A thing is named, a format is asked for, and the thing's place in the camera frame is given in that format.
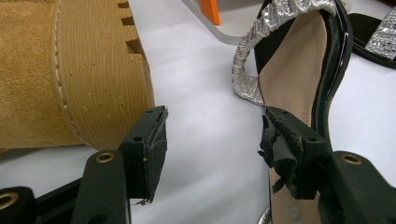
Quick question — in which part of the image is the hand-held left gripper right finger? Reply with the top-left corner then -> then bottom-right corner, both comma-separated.
257,105 -> 333,201

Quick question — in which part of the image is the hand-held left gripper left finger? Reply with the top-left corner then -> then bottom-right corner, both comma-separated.
120,105 -> 169,205

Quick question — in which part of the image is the black sandal with silver strap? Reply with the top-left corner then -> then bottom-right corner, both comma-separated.
231,0 -> 354,224
348,6 -> 396,70

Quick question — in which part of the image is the tan suede boot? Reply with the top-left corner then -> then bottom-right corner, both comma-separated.
0,0 -> 156,151

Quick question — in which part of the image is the white and orange shoe rack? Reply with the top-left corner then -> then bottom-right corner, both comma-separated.
181,0 -> 272,46

